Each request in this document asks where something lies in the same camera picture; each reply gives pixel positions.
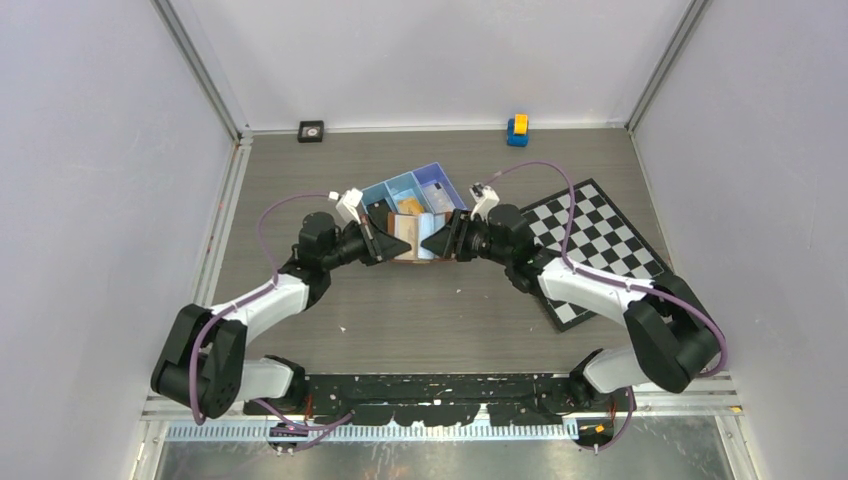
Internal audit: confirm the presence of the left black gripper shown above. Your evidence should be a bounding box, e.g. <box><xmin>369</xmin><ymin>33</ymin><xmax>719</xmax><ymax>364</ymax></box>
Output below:
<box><xmin>322</xmin><ymin>214</ymin><xmax>409</xmax><ymax>271</ymax></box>

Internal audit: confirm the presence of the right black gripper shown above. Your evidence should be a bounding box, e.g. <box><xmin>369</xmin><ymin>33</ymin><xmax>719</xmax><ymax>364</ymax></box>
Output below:
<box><xmin>422</xmin><ymin>208</ymin><xmax>513</xmax><ymax>266</ymax></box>

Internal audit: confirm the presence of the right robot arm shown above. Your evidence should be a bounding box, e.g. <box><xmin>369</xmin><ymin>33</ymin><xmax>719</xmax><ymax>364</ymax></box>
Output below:
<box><xmin>421</xmin><ymin>204</ymin><xmax>726</xmax><ymax>411</ymax></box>

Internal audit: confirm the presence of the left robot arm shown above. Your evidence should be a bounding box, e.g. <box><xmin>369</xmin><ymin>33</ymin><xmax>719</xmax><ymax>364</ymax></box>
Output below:
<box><xmin>150</xmin><ymin>212</ymin><xmax>413</xmax><ymax>423</ymax></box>

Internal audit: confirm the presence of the white item in box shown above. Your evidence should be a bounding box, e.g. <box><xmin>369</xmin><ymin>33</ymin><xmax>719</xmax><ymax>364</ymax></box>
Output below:
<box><xmin>422</xmin><ymin>182</ymin><xmax>455</xmax><ymax>213</ymax></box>

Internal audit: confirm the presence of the blue three-compartment organizer box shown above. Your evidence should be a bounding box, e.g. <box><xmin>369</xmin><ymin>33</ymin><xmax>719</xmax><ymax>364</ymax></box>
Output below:
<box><xmin>362</xmin><ymin>162</ymin><xmax>466</xmax><ymax>213</ymax></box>

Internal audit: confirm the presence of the blue yellow toy block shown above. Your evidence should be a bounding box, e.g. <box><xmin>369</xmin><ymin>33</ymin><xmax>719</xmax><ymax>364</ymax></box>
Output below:
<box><xmin>506</xmin><ymin>114</ymin><xmax>529</xmax><ymax>147</ymax></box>

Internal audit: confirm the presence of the small black square object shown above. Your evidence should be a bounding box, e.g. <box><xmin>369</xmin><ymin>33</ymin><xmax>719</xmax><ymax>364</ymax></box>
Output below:
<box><xmin>297</xmin><ymin>120</ymin><xmax>325</xmax><ymax>143</ymax></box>

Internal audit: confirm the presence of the black white checkerboard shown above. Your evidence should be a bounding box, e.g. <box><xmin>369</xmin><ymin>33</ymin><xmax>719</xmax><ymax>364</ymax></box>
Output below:
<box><xmin>519</xmin><ymin>178</ymin><xmax>674</xmax><ymax>334</ymax></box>

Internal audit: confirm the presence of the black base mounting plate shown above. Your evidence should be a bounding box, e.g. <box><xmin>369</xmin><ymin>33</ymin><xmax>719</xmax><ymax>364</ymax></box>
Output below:
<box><xmin>244</xmin><ymin>373</ymin><xmax>628</xmax><ymax>427</ymax></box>

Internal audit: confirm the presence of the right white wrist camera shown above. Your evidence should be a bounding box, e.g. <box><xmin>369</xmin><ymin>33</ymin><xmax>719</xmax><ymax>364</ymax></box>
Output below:
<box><xmin>469</xmin><ymin>182</ymin><xmax>500</xmax><ymax>222</ymax></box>

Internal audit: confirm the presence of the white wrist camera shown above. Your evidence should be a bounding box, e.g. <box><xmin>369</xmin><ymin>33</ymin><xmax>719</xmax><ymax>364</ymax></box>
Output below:
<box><xmin>469</xmin><ymin>182</ymin><xmax>500</xmax><ymax>222</ymax></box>
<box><xmin>328</xmin><ymin>188</ymin><xmax>363</xmax><ymax>224</ymax></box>

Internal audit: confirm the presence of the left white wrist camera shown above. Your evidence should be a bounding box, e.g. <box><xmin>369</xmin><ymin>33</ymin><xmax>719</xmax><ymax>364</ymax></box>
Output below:
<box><xmin>328</xmin><ymin>188</ymin><xmax>363</xmax><ymax>224</ymax></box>

